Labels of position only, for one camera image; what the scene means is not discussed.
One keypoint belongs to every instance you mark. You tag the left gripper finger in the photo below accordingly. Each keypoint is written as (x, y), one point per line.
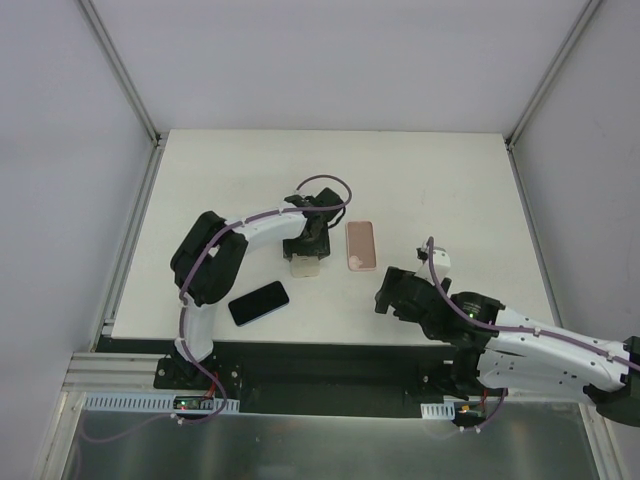
(321, 247)
(289, 248)

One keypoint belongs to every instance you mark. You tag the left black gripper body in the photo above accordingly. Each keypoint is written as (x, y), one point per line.
(305, 249)

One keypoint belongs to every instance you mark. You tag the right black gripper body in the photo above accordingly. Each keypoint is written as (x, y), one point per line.
(392, 293)

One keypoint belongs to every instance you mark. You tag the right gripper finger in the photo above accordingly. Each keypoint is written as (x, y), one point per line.
(395, 282)
(385, 304)

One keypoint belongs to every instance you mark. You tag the beige phone with case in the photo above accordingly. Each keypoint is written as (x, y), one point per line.
(304, 266)

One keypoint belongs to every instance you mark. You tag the pink phone case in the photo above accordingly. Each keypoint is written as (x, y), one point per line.
(361, 251)

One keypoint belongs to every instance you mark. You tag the blue smartphone black screen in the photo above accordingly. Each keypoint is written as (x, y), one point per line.
(258, 303)

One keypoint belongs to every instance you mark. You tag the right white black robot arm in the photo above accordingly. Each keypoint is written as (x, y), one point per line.
(498, 348)

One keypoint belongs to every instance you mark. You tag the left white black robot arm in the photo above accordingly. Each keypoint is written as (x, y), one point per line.
(207, 262)

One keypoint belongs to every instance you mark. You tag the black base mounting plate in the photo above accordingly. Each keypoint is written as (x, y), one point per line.
(378, 381)

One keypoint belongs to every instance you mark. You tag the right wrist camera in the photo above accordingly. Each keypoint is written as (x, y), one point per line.
(441, 263)

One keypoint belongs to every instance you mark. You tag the right white cable duct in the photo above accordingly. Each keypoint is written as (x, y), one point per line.
(442, 411)

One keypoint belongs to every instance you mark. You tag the white cable duct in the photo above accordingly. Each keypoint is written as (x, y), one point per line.
(158, 403)
(442, 411)

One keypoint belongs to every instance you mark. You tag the aluminium front rail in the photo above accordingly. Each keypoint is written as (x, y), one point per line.
(111, 372)

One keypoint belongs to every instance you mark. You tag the left aluminium frame post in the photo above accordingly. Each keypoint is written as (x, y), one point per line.
(99, 31)

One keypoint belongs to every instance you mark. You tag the aluminium frame post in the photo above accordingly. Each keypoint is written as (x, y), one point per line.
(585, 17)
(99, 31)

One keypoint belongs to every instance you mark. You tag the left white cable duct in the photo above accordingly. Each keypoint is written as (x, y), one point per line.
(158, 403)

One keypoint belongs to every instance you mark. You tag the right aluminium frame post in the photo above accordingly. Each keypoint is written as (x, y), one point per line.
(585, 17)

